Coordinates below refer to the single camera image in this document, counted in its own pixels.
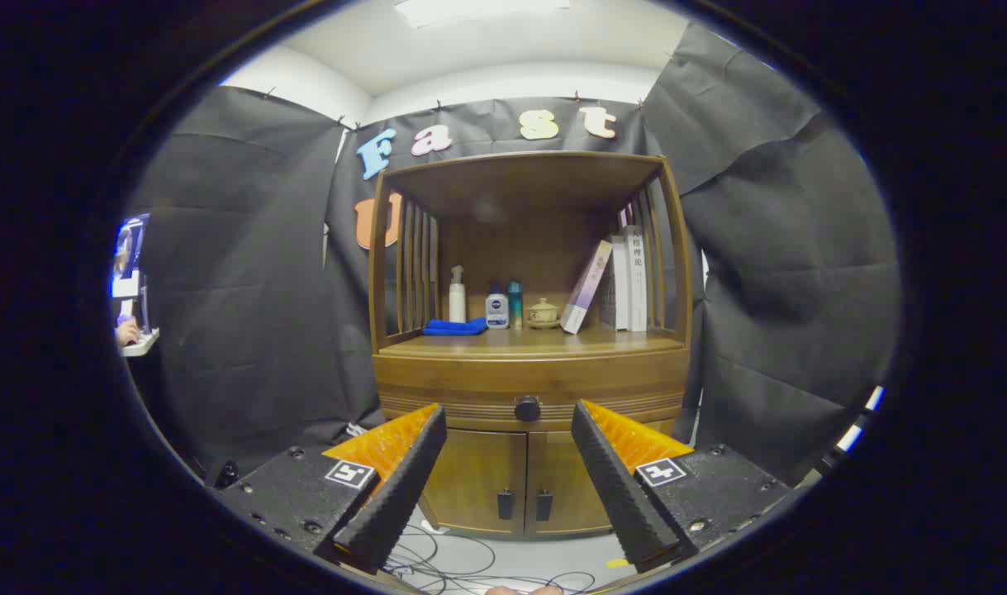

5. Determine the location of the ceiling light panel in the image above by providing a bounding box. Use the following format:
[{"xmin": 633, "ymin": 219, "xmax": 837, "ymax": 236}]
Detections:
[{"xmin": 393, "ymin": 0, "xmax": 570, "ymax": 30}]

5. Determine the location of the wooden cabinet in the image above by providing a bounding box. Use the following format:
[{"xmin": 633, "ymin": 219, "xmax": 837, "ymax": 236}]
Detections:
[{"xmin": 368, "ymin": 150, "xmax": 694, "ymax": 540}]

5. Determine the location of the white book with printed spine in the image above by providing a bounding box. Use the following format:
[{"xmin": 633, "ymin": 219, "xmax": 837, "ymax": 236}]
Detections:
[{"xmin": 624, "ymin": 225, "xmax": 648, "ymax": 333}]

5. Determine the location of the computer monitor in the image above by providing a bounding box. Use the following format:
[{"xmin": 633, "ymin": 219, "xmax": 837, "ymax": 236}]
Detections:
[{"xmin": 111, "ymin": 213, "xmax": 150, "ymax": 330}]

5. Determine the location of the blue folded cloth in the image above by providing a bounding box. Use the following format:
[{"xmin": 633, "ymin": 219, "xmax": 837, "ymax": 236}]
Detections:
[{"xmin": 423, "ymin": 317, "xmax": 489, "ymax": 337}]

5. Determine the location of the wooden cabinet door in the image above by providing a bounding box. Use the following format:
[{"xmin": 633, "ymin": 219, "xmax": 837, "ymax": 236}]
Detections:
[
  {"xmin": 420, "ymin": 428, "xmax": 528, "ymax": 534},
  {"xmin": 526, "ymin": 430, "xmax": 677, "ymax": 536}
]

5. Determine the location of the wooden countertop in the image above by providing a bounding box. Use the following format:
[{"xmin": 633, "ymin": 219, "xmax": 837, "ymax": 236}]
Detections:
[{"xmin": 379, "ymin": 326, "xmax": 686, "ymax": 358}]

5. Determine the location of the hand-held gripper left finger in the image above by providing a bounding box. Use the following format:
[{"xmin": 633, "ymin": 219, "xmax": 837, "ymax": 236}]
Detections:
[{"xmin": 212, "ymin": 402, "xmax": 448, "ymax": 574}]

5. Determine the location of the purple and white book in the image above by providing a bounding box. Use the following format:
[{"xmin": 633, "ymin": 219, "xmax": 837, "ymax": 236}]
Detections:
[{"xmin": 560, "ymin": 240, "xmax": 614, "ymax": 335}]

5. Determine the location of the tangle of black cables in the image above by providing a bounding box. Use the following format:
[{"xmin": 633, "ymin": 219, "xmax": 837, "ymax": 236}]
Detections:
[{"xmin": 383, "ymin": 521, "xmax": 596, "ymax": 595}]

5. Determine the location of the black backdrop cloth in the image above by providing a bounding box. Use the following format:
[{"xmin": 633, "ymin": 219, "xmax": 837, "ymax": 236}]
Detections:
[{"xmin": 127, "ymin": 21, "xmax": 900, "ymax": 488}]

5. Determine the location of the wooden drawer with black knob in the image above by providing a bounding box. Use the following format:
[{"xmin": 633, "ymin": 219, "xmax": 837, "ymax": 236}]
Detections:
[{"xmin": 373, "ymin": 350, "xmax": 691, "ymax": 431}]

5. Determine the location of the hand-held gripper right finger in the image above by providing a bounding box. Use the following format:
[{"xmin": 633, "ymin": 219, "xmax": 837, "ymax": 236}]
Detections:
[{"xmin": 571, "ymin": 400, "xmax": 791, "ymax": 574}]

